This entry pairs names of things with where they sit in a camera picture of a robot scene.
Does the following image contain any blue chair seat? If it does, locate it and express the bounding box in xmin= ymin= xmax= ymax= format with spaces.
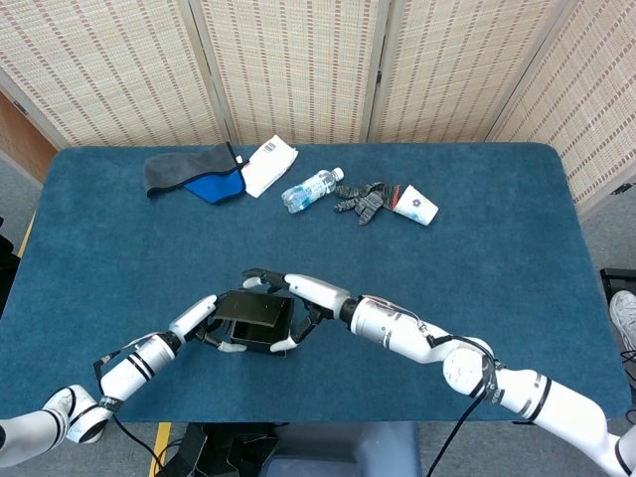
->
xmin=256 ymin=421 xmax=422 ymax=477

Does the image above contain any black case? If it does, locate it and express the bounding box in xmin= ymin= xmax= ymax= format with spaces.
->
xmin=599 ymin=266 xmax=636 ymax=302

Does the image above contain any white paper cup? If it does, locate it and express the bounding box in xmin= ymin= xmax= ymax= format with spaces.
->
xmin=395 ymin=184 xmax=439 ymax=228

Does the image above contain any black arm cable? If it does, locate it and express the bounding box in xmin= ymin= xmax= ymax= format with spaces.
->
xmin=91 ymin=347 xmax=165 ymax=476
xmin=424 ymin=333 xmax=503 ymax=477

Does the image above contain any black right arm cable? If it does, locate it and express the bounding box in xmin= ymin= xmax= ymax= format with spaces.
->
xmin=424 ymin=333 xmax=503 ymax=477

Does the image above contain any black bag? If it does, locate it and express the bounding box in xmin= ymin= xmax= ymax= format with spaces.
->
xmin=163 ymin=421 xmax=292 ymax=477

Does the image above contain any black paper box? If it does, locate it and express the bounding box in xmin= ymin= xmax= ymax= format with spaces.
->
xmin=213 ymin=290 xmax=295 ymax=357

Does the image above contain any white tissue pack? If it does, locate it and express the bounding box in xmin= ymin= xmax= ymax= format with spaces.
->
xmin=238 ymin=137 xmax=300 ymax=199

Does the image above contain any grey towel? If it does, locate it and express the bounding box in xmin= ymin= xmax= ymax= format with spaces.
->
xmin=142 ymin=141 xmax=239 ymax=199

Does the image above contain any brown wooden door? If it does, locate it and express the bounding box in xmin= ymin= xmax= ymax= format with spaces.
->
xmin=0 ymin=91 xmax=60 ymax=184

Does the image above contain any blue cloth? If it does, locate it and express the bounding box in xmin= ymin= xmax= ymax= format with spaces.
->
xmin=183 ymin=168 xmax=248 ymax=206

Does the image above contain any grey knit glove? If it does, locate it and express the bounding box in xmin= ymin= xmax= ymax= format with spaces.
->
xmin=333 ymin=182 xmax=402 ymax=229

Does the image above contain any white sneaker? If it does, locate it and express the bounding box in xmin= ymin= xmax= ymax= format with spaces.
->
xmin=607 ymin=290 xmax=636 ymax=360

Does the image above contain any clear plastic water bottle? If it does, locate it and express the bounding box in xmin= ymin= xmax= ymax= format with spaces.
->
xmin=281 ymin=167 xmax=346 ymax=215

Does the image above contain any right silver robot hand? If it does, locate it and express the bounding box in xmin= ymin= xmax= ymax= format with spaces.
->
xmin=240 ymin=267 xmax=352 ymax=355

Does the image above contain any woven folding screen panel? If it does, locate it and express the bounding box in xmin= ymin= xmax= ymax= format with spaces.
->
xmin=367 ymin=0 xmax=580 ymax=145
xmin=489 ymin=0 xmax=636 ymax=215
xmin=191 ymin=0 xmax=394 ymax=146
xmin=0 ymin=0 xmax=225 ymax=150

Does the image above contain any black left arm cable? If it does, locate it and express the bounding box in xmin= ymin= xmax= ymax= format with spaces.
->
xmin=91 ymin=347 xmax=165 ymax=476

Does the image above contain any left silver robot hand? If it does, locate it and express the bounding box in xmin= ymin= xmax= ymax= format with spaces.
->
xmin=167 ymin=293 xmax=248 ymax=354

